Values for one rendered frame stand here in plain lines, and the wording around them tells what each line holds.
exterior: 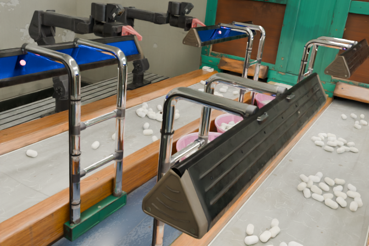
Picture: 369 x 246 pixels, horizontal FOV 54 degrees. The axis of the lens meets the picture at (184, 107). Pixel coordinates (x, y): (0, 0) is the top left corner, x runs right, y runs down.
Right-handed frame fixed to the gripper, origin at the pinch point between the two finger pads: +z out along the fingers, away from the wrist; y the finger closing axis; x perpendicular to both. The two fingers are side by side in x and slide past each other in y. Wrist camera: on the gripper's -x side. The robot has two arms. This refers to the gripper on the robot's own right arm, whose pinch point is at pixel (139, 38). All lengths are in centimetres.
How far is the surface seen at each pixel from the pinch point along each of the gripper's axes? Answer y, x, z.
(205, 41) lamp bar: 22.2, 0.4, 16.9
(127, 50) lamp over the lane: -24.3, -0.9, 11.5
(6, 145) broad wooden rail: -46, 31, -15
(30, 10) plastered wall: 123, 24, -196
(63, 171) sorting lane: -45, 33, 7
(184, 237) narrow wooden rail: -54, 29, 50
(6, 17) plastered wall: 98, 29, -196
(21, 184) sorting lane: -56, 33, 3
